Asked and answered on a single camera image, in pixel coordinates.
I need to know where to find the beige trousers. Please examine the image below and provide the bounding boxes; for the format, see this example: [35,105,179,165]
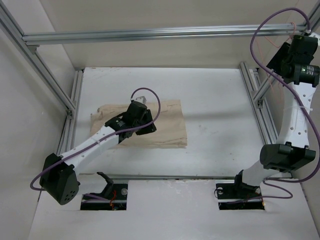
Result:
[90,100,188,149]

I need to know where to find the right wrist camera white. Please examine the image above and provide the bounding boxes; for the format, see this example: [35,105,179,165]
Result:
[304,30,320,46]

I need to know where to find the white foam front board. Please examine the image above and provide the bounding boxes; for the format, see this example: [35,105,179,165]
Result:
[29,180,319,240]

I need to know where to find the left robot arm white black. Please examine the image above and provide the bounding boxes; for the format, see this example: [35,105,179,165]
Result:
[39,100,157,205]

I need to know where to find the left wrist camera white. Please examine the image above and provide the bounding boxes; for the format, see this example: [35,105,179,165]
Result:
[135,96,147,105]

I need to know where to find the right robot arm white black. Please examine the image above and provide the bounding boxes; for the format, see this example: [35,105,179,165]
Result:
[231,34,320,198]

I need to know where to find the aluminium frame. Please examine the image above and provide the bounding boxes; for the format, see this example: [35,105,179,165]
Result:
[0,0,320,170]

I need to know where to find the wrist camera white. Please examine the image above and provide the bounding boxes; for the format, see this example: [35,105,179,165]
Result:
[304,30,320,46]
[135,96,147,105]

